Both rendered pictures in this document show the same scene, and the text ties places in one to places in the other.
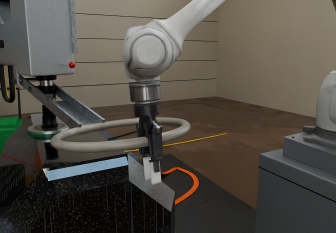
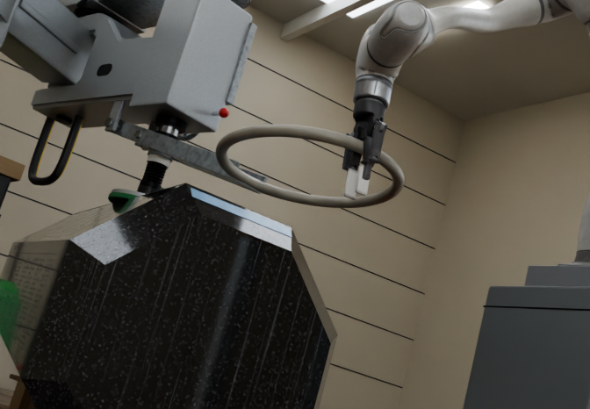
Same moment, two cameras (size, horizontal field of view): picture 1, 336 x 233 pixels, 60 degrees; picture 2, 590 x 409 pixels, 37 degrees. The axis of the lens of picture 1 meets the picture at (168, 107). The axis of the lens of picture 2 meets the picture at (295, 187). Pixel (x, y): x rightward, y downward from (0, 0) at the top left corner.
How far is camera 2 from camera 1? 1.48 m
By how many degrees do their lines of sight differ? 26
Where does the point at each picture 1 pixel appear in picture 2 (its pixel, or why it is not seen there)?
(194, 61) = (343, 371)
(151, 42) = (415, 8)
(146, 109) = (373, 104)
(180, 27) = (438, 17)
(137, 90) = (369, 82)
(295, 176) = (536, 297)
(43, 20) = (208, 39)
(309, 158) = (560, 283)
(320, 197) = (564, 312)
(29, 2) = (203, 10)
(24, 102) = not seen: outside the picture
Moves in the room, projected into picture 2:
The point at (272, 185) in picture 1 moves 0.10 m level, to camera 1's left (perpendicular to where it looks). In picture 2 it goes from (501, 326) to (464, 316)
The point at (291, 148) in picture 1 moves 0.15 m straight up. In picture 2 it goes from (537, 278) to (548, 225)
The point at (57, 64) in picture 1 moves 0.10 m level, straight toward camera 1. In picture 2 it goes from (201, 105) to (212, 98)
